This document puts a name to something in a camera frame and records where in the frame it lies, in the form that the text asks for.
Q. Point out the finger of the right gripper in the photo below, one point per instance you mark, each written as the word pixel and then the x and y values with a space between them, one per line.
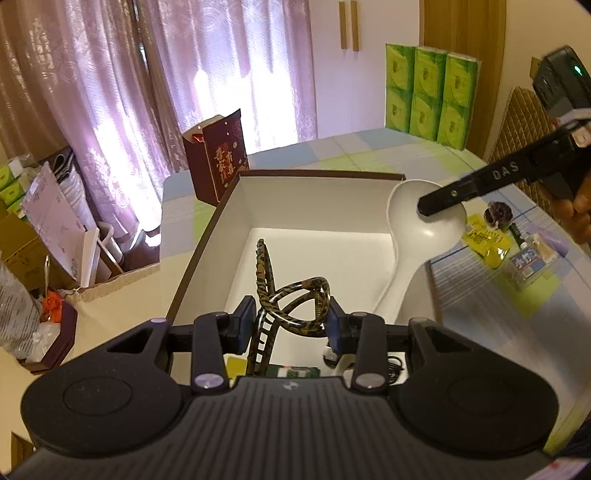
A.
pixel 544 166

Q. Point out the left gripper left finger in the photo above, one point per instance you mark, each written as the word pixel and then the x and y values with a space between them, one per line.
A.
pixel 214 335

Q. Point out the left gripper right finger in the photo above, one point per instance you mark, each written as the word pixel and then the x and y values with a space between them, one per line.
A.
pixel 363 335

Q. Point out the green balm blister card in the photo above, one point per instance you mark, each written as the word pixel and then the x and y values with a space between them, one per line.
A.
pixel 237 367

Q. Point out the leopard print hair clip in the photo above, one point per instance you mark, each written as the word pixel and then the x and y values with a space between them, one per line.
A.
pixel 276 307

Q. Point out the dark velvet scrunchie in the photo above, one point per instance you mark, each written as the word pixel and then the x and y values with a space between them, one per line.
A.
pixel 498 215

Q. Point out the yellow snack packet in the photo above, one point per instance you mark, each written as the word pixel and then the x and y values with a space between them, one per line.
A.
pixel 491 245

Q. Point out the white ceramic soup spoon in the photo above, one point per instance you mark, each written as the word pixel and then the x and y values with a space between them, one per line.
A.
pixel 416 240

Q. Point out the blue dental floss box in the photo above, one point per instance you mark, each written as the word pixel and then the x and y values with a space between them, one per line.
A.
pixel 524 267

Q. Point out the small dark green tube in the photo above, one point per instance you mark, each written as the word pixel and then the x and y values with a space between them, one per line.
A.
pixel 517 235

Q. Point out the purple cream tube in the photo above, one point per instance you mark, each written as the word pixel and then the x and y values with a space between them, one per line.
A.
pixel 555 242

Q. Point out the cotton swab bag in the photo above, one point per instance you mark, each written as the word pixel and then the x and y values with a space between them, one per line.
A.
pixel 543 248

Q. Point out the cardboard box of clutter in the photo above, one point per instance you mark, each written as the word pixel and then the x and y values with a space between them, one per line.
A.
pixel 50 235

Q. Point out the right hand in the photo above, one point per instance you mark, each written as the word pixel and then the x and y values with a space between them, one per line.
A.
pixel 574 216

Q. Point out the quilted chair cushion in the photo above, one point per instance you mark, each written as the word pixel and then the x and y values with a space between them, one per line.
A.
pixel 524 121

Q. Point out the brown cardboard storage box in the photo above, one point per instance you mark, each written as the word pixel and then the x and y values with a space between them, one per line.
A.
pixel 315 224

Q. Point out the green tissue pack stack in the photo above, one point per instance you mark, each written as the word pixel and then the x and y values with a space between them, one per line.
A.
pixel 430 93

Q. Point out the checkered tablecloth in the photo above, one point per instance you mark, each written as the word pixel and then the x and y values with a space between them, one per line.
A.
pixel 545 327

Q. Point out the dark red small box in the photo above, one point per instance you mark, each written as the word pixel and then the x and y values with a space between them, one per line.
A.
pixel 52 342

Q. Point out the red gift bag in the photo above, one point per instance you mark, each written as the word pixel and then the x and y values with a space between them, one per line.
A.
pixel 215 153

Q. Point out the crumpled plastic bag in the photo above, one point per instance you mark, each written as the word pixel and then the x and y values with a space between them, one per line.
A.
pixel 20 316

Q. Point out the purple curtain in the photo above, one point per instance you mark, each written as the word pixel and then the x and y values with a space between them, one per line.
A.
pixel 119 82

